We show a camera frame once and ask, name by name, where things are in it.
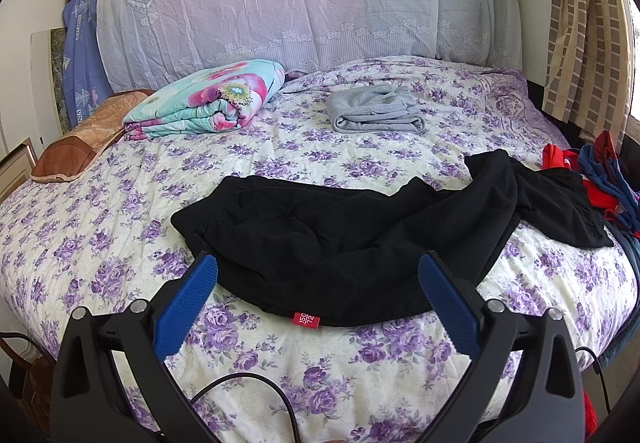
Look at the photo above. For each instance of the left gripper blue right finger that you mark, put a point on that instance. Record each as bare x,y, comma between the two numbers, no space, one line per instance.
545,402

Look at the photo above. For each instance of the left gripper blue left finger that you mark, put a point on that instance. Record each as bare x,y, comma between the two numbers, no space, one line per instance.
89,402

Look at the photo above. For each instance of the black pants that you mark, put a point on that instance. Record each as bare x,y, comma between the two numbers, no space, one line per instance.
350,256

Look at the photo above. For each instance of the purple floral bedspread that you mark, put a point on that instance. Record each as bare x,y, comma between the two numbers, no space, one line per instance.
106,239

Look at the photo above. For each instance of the brown orange pillow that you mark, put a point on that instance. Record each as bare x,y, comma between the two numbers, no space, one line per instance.
70,156

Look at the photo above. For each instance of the red and blue clothes pile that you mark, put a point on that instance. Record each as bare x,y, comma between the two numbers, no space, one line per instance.
606,187

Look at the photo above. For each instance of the blue patterned hanging cloth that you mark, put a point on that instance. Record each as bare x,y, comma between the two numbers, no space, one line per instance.
85,85

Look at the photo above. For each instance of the folded turquoise floral quilt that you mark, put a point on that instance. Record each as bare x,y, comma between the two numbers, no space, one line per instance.
214,100

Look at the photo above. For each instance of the folded grey garment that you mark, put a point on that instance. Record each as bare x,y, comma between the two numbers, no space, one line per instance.
375,108

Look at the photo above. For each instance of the beige checked curtain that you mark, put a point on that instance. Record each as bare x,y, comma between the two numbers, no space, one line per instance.
590,63

